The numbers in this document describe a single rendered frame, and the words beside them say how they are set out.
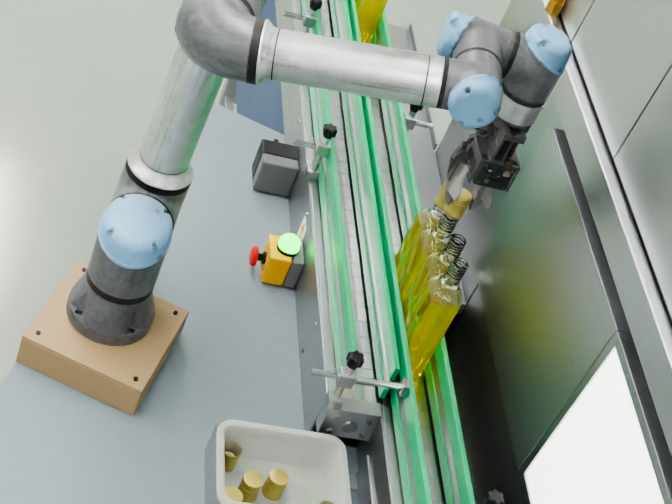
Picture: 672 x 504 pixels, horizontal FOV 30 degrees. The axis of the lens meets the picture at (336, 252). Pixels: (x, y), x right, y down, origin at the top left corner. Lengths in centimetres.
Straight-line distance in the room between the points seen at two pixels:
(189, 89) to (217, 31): 22
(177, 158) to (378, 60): 45
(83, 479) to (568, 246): 86
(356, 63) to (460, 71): 15
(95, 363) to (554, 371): 75
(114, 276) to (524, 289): 68
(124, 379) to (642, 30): 101
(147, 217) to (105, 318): 19
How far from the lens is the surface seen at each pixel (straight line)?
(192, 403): 222
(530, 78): 194
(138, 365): 215
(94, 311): 214
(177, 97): 203
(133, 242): 203
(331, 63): 180
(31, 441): 210
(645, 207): 190
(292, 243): 242
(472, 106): 179
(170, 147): 208
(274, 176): 264
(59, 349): 214
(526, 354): 209
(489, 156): 201
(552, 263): 206
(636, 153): 195
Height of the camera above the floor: 241
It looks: 40 degrees down
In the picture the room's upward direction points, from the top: 25 degrees clockwise
